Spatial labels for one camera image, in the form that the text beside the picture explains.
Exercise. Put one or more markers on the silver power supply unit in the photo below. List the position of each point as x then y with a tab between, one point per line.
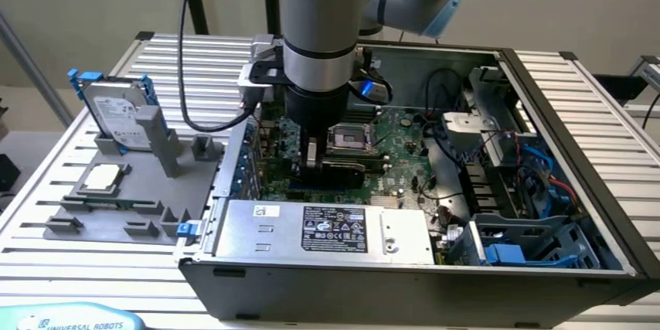
288	229

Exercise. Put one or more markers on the blue case latch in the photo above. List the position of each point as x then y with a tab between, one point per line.
188	229

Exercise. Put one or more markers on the green RAM stick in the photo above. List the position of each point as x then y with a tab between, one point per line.
111	204

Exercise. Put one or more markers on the silver cooler bracket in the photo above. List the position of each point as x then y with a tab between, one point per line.
461	123

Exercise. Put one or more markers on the aluminium frame with black box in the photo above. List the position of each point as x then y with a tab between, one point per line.
627	82

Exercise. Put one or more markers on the blue-lit wrist connector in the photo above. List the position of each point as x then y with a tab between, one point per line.
372	89

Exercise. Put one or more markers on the grey parts rack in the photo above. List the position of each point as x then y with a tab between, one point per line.
139	191

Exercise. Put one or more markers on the CPU socket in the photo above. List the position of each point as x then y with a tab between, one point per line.
353	136

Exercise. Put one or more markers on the blue disk caddy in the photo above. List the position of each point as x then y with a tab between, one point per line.
83	77

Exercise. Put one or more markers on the black open PC case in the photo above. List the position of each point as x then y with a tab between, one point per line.
360	291

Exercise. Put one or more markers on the green motherboard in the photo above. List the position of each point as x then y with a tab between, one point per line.
399	160

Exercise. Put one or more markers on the teal Universal Robots pendant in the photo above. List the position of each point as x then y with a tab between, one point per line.
67	318

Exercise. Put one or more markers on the black box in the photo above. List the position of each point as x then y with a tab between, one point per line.
7	171

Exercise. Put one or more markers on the silver hard disk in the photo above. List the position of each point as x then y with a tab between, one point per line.
116	113

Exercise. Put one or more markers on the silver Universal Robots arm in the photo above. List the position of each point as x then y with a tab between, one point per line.
319	13

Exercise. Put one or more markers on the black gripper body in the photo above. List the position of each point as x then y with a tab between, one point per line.
316	107

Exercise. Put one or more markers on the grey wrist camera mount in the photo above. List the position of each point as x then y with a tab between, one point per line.
260	75

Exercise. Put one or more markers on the silver CPU chip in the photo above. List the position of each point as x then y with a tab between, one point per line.
107	177

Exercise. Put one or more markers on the small silver chipset heatsink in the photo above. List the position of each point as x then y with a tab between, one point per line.
389	201

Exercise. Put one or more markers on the grey disk bay cage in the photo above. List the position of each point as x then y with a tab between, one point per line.
515	237

